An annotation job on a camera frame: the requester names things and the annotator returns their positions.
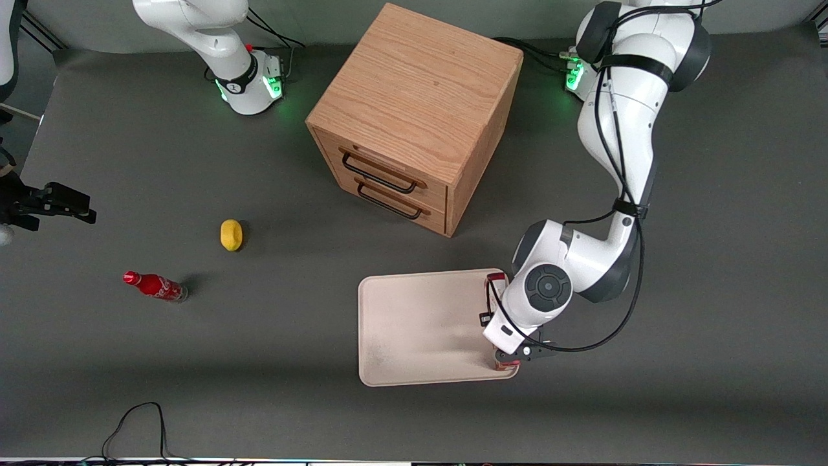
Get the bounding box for black cables at arm base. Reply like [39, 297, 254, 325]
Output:
[495, 36, 586, 75]
[246, 6, 306, 82]

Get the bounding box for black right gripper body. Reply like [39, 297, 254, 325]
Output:
[0, 172, 46, 232]

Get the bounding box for yellow lemon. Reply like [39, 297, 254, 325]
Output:
[220, 219, 244, 252]

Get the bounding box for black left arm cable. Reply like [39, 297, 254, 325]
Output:
[485, 0, 719, 354]

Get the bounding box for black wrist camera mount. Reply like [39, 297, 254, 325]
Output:
[495, 342, 558, 364]

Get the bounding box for dark grey table mat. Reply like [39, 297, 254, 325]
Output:
[0, 26, 828, 461]

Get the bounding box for red cola bottle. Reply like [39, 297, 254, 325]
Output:
[123, 271, 189, 304]

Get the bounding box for thin black looped cable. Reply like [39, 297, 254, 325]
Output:
[83, 401, 195, 464]

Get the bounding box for red cookie box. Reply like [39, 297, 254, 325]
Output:
[486, 272, 522, 372]

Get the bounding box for black metal drawer handle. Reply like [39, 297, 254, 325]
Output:
[341, 150, 419, 195]
[356, 181, 424, 221]

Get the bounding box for oak wooden drawer cabinet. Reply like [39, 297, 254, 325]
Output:
[305, 3, 525, 238]

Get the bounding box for cream plastic tray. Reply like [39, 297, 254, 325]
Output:
[358, 268, 520, 388]

